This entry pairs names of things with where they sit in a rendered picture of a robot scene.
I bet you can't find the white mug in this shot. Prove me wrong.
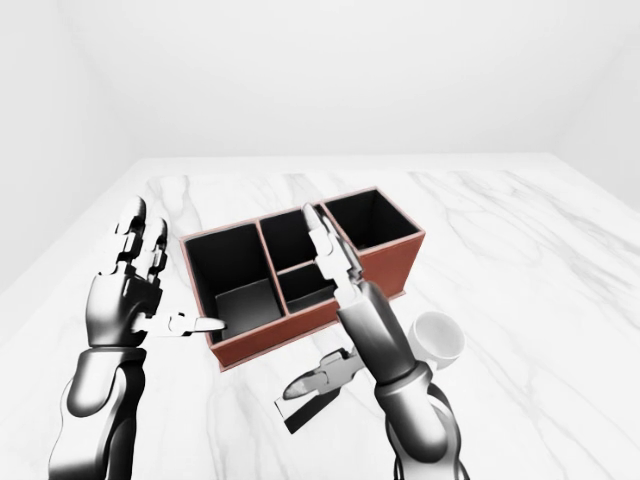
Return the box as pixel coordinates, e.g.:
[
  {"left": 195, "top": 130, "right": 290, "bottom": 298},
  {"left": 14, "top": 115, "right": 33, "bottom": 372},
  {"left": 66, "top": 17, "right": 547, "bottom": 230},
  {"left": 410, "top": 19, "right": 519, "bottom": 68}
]
[{"left": 408, "top": 310, "right": 466, "bottom": 372}]

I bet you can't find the red-brown desk caddy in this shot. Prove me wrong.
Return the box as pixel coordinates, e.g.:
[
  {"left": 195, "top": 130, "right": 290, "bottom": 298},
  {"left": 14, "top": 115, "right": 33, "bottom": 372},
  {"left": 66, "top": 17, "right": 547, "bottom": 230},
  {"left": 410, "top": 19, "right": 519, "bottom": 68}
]
[{"left": 179, "top": 185, "right": 427, "bottom": 374}]

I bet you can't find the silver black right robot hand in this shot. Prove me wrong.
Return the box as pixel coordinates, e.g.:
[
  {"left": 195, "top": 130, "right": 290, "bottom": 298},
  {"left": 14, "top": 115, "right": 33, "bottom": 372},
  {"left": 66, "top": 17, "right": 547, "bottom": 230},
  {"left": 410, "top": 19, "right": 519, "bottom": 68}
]
[{"left": 281, "top": 202, "right": 426, "bottom": 402}]

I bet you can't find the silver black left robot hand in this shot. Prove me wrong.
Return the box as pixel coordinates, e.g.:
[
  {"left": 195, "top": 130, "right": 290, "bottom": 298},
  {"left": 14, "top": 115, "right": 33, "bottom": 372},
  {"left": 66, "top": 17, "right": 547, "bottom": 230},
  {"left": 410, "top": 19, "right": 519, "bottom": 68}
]
[{"left": 85, "top": 196, "right": 226, "bottom": 351}]

